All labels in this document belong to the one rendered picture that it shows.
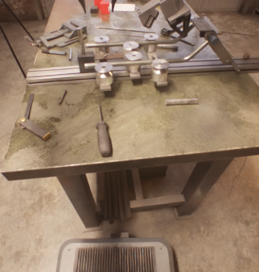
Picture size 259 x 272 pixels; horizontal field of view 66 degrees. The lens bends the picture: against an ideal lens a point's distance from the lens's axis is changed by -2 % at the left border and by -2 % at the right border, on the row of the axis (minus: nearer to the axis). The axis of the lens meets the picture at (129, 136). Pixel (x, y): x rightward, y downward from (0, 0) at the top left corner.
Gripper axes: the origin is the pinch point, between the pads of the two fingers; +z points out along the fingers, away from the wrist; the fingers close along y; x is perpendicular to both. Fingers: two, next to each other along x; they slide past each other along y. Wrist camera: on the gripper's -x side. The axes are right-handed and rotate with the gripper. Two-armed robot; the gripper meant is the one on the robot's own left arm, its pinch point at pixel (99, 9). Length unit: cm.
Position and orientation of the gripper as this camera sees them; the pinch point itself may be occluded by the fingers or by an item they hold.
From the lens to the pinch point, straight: 71.8
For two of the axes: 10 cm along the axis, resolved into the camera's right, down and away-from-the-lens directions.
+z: -0.3, 4.9, 8.7
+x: 1.2, 8.7, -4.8
